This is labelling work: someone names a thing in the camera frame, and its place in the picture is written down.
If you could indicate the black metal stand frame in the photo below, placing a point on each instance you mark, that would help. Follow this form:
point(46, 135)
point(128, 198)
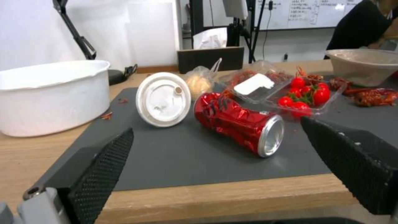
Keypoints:
point(194, 18)

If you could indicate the whiteboard with writing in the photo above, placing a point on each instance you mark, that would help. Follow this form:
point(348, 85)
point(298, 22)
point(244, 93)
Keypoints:
point(298, 14)

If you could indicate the white label on box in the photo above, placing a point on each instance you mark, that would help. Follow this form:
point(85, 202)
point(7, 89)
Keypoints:
point(253, 85)

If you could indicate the red crayfish shell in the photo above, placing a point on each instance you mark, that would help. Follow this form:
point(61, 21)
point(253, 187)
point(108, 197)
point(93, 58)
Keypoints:
point(374, 97)
point(244, 75)
point(312, 76)

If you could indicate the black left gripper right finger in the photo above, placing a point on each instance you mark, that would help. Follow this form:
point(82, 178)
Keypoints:
point(351, 158)

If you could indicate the small red shell scrap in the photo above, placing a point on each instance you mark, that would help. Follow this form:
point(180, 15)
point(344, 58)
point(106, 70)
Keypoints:
point(107, 116)

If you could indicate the thin clear plastic bag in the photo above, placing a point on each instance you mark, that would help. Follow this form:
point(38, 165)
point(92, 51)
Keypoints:
point(206, 72)

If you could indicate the white round cup lid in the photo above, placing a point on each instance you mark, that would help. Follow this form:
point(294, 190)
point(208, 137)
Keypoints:
point(161, 109)

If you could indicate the black stand base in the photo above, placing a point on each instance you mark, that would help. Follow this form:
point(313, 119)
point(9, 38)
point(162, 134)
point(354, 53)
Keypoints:
point(116, 75)

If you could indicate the red cherry tomato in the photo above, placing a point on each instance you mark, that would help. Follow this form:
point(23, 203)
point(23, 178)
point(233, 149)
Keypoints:
point(306, 90)
point(301, 108)
point(285, 102)
point(322, 93)
point(298, 82)

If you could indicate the person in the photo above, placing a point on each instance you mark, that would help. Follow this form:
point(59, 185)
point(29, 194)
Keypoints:
point(357, 28)

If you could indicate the dark grey table mat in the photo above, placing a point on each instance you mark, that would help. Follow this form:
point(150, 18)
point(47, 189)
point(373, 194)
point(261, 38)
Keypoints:
point(174, 158)

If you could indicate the white crumpled paper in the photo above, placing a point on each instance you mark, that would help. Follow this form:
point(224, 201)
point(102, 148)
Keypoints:
point(210, 38)

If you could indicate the black rectangular bin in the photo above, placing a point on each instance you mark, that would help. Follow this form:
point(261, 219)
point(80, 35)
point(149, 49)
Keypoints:
point(208, 59)

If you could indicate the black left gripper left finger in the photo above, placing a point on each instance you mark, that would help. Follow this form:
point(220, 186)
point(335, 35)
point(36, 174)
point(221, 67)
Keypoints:
point(93, 177)

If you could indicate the white plastic tub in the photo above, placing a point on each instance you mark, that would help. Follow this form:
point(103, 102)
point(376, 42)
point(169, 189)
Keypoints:
point(46, 105)

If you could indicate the clear plastic bowl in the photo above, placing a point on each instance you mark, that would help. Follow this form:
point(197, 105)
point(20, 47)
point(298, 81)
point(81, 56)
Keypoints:
point(360, 67)

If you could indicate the pale bread bun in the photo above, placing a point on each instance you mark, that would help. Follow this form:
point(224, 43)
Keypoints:
point(199, 84)

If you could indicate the clear disposable takeout box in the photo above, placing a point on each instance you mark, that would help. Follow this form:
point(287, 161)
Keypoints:
point(329, 102)

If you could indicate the crushed red soda can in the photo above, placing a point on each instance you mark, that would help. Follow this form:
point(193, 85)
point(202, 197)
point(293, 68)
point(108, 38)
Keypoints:
point(230, 121)

